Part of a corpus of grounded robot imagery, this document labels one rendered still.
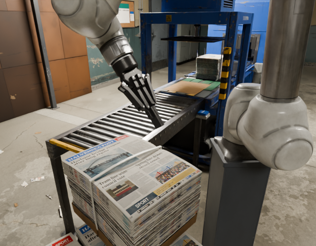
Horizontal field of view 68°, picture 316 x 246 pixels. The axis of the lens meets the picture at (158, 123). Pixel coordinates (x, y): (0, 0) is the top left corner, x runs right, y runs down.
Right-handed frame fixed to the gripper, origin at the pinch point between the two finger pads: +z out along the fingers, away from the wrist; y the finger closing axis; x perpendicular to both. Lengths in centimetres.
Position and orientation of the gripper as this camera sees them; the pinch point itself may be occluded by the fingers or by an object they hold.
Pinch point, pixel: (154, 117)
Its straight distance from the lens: 74.7
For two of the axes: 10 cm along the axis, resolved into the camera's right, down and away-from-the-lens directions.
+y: 6.0, -4.0, 6.9
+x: -6.3, 3.0, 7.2
